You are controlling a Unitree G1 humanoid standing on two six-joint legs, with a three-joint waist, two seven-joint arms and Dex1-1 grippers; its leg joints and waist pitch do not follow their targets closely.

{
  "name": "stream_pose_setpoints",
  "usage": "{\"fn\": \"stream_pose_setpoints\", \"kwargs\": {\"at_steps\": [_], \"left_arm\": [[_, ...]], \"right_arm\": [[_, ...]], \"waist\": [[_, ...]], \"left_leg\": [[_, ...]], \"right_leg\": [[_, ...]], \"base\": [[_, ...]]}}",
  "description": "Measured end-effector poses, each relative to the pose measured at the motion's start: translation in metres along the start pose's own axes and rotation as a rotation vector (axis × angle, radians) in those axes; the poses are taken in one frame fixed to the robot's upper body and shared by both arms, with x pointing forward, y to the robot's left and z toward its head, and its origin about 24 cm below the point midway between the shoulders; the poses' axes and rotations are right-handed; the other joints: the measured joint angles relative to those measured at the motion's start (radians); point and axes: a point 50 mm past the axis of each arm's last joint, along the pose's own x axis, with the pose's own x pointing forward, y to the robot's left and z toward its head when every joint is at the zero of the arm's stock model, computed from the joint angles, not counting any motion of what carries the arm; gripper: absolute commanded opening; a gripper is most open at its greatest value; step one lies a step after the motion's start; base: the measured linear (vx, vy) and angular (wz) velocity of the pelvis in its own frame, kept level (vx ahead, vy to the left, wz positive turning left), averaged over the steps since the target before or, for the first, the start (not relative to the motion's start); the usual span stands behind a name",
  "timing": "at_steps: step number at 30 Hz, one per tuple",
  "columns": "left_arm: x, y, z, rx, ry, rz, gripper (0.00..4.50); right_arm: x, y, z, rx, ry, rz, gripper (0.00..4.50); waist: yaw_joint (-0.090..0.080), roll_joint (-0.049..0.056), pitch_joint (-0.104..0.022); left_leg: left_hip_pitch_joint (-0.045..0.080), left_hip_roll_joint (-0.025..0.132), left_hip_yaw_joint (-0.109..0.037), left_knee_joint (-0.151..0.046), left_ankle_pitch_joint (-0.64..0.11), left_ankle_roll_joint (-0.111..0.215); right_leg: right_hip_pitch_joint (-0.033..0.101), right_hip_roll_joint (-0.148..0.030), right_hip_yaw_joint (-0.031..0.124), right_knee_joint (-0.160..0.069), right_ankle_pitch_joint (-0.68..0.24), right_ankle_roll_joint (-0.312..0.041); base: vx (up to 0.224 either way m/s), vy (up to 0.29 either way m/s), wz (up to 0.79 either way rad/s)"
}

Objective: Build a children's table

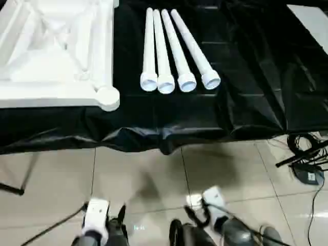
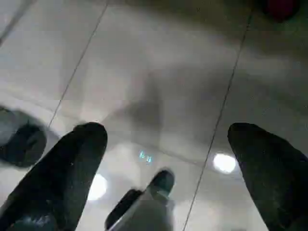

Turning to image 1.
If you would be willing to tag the white plastic table top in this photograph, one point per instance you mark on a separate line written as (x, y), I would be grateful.
(51, 38)

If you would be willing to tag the black metal rod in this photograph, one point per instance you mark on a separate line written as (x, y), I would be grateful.
(294, 157)

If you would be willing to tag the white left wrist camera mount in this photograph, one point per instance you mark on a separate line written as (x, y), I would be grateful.
(96, 215)

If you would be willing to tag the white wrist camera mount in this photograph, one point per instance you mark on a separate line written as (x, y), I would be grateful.
(215, 202)
(96, 215)

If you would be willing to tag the black power adapter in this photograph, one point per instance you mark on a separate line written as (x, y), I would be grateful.
(308, 175)

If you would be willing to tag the white plastic table leg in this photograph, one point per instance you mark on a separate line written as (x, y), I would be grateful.
(176, 51)
(162, 51)
(148, 46)
(192, 46)

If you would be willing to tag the black plastic mat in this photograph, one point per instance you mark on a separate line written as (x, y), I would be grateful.
(256, 89)

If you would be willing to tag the black metal table foot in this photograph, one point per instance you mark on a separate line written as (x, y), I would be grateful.
(12, 189)

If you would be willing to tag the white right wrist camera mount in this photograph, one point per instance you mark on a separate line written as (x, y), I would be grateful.
(215, 202)

